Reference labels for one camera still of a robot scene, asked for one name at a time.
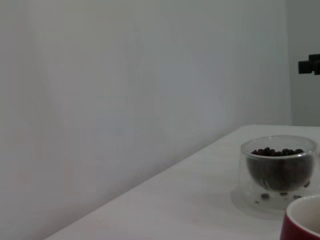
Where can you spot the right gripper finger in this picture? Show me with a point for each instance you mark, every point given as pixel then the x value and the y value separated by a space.
pixel 304 67

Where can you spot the coffee bean pile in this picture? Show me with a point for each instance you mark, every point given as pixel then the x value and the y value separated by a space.
pixel 277 172

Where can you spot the clear double-wall glass cup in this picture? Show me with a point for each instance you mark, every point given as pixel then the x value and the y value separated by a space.
pixel 244 175

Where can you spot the clear glass saucer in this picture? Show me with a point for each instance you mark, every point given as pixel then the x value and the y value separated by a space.
pixel 240 202

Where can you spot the red ceramic mug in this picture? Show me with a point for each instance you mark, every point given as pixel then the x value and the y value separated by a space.
pixel 292 230

